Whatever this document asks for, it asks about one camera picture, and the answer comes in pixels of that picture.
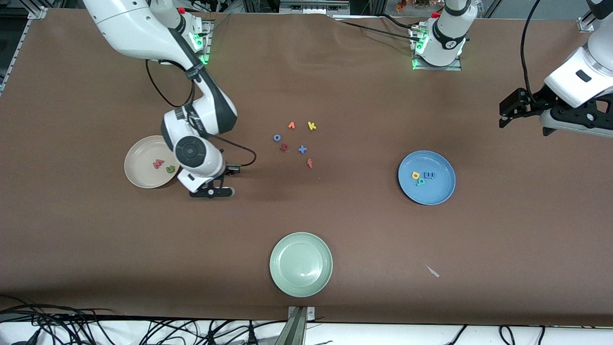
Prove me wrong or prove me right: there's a black hanging cable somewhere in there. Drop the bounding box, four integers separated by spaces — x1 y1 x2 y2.
498 325 546 345
443 325 467 345

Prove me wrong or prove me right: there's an aluminium corner rail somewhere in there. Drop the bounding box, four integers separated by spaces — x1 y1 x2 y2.
577 0 613 33
0 0 48 94

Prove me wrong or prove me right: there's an aluminium frame behind table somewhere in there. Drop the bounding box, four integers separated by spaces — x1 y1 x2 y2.
242 0 384 15

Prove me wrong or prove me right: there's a green round plate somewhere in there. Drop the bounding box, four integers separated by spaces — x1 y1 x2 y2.
269 232 333 298

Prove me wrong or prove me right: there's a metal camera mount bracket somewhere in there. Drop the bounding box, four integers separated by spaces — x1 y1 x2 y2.
275 306 317 345

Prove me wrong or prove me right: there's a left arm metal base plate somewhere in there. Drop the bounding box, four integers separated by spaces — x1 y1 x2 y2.
411 24 463 71

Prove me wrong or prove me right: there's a blue round plate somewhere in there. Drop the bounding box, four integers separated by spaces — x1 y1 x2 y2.
398 150 456 206

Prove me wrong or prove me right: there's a brown paper table cover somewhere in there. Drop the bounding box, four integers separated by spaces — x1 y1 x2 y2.
0 9 613 327

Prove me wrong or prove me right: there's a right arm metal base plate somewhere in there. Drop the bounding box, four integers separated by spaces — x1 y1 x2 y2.
189 19 211 66

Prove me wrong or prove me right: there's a black cable tangle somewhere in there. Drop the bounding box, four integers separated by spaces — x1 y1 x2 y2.
0 295 288 345

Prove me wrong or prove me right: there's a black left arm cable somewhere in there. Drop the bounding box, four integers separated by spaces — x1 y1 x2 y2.
521 0 544 96

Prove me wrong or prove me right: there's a beige round plate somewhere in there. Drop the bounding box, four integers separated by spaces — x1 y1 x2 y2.
124 135 182 189

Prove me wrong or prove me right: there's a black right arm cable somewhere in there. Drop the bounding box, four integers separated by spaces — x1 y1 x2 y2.
145 57 258 168

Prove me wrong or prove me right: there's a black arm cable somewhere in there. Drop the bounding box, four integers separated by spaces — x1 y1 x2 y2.
145 57 258 168
521 0 544 96

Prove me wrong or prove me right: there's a black cable on table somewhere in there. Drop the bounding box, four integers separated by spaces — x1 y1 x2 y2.
330 14 422 42

